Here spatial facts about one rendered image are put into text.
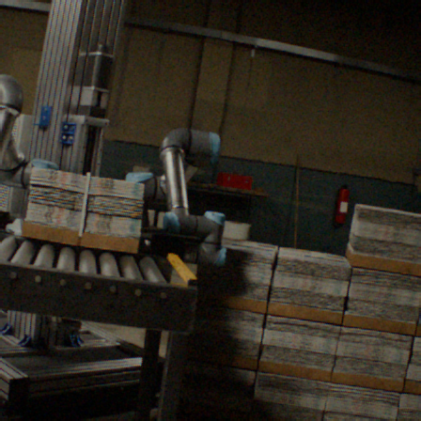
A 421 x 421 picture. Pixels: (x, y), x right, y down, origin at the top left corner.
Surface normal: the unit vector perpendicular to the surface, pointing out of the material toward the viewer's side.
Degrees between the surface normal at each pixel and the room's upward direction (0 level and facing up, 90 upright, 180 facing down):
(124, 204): 86
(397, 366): 90
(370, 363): 90
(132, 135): 90
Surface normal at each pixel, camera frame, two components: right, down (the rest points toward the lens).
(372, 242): -0.16, 0.03
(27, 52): 0.18, 0.07
